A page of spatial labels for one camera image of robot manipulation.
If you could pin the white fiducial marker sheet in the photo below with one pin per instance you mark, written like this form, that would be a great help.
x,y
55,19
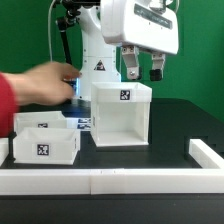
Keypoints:
x,y
83,124

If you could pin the white drawer cabinet frame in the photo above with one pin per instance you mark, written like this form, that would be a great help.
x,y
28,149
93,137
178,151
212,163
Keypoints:
x,y
120,113

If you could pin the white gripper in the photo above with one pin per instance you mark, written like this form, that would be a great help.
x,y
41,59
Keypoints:
x,y
133,22

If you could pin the white drawer box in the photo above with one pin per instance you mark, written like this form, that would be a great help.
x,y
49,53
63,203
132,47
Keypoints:
x,y
46,146
49,119

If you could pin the person's bare hand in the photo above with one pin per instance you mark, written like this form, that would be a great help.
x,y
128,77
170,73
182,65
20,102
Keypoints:
x,y
44,84

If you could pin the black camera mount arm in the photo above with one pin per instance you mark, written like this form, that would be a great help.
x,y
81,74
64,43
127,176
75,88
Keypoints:
x,y
73,11

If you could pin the red sleeved forearm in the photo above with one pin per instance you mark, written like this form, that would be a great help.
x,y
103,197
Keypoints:
x,y
8,107

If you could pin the white front drawer box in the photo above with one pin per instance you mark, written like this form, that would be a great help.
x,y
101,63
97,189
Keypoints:
x,y
46,146

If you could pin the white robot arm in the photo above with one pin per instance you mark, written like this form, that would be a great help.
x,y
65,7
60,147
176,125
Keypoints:
x,y
99,58

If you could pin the white rear drawer box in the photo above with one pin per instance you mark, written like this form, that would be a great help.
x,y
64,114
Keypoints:
x,y
49,119

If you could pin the white fence wall frame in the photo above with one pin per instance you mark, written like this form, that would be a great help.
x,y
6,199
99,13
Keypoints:
x,y
208,177

